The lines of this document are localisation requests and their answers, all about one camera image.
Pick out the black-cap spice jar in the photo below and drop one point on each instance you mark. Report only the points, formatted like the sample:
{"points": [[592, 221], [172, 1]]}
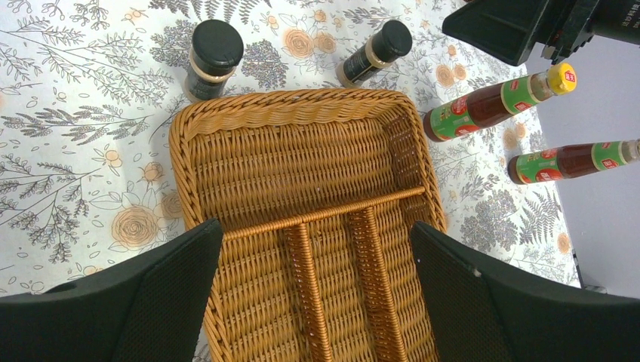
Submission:
{"points": [[379, 52], [216, 50]]}

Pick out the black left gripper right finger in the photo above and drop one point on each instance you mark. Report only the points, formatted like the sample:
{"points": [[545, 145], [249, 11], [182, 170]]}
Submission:
{"points": [[483, 309]]}

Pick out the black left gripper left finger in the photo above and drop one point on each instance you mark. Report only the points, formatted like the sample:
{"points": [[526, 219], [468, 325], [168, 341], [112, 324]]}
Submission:
{"points": [[147, 308]]}

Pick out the red sauce bottle yellow cap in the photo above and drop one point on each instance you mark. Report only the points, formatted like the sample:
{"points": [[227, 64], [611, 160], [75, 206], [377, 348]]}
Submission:
{"points": [[491, 105]]}

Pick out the floral table mat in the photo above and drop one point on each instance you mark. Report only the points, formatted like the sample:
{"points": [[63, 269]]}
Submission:
{"points": [[89, 90]]}

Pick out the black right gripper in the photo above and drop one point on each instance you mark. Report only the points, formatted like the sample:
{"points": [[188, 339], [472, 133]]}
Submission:
{"points": [[506, 29]]}

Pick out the brown wicker basket tray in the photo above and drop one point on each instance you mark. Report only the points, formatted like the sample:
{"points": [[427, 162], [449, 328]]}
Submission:
{"points": [[316, 192]]}

